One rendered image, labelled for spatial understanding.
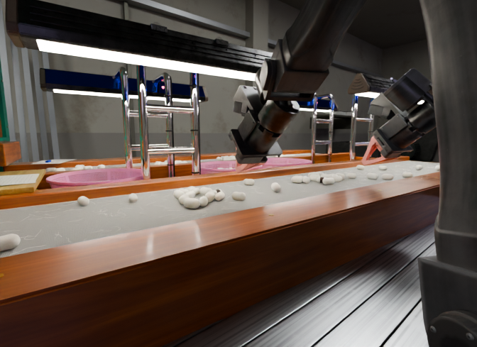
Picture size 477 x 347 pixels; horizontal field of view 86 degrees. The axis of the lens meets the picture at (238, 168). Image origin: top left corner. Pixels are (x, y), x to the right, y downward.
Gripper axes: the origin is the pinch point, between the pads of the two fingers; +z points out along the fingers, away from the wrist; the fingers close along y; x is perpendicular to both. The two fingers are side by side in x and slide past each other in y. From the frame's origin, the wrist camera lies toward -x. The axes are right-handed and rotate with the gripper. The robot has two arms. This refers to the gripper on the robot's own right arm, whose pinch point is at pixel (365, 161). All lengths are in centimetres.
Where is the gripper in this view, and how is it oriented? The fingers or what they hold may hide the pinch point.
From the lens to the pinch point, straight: 75.4
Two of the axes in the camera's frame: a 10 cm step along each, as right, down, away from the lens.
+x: 3.6, 8.3, -4.3
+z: -4.2, 5.6, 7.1
